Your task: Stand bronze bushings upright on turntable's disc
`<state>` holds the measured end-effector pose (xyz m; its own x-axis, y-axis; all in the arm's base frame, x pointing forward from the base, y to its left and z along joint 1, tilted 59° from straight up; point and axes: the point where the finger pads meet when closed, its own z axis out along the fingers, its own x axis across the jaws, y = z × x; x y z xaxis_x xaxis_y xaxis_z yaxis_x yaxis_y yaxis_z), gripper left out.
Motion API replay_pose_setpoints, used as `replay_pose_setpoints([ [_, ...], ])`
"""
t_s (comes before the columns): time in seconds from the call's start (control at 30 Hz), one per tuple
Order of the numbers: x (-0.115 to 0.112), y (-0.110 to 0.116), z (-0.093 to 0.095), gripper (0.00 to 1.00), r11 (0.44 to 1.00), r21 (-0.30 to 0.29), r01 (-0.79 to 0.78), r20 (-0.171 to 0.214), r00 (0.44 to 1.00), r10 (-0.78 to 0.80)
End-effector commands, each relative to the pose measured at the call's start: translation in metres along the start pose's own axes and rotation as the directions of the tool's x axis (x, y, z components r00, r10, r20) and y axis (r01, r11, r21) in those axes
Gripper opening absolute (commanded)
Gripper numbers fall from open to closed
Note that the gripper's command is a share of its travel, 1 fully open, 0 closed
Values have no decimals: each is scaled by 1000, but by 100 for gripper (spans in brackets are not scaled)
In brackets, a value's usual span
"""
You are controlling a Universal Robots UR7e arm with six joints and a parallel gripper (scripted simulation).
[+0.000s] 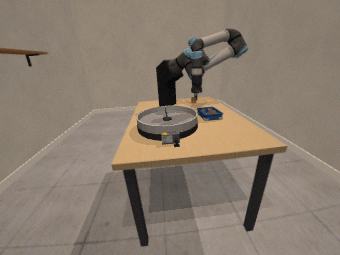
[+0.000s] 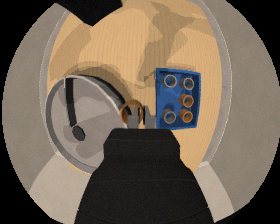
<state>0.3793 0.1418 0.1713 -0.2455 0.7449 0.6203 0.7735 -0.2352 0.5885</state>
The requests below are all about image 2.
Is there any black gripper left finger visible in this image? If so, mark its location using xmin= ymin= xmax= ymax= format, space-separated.
xmin=128 ymin=106 xmax=140 ymax=129

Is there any blue rectangular crate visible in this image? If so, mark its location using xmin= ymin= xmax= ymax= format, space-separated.
xmin=154 ymin=68 xmax=201 ymax=130

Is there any bronze bushing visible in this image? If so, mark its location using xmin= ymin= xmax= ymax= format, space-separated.
xmin=120 ymin=99 xmax=143 ymax=125
xmin=179 ymin=94 xmax=193 ymax=107
xmin=179 ymin=109 xmax=193 ymax=123

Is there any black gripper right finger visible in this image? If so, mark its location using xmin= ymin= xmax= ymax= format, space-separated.
xmin=143 ymin=106 xmax=156 ymax=129

